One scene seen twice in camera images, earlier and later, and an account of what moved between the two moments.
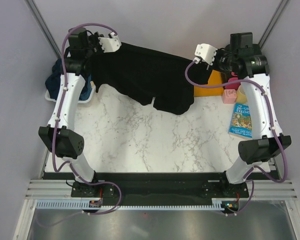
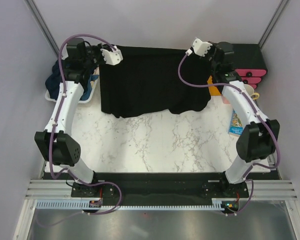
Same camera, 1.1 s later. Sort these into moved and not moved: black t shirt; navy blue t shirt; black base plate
Moved: black t shirt
Not moved: black base plate; navy blue t shirt
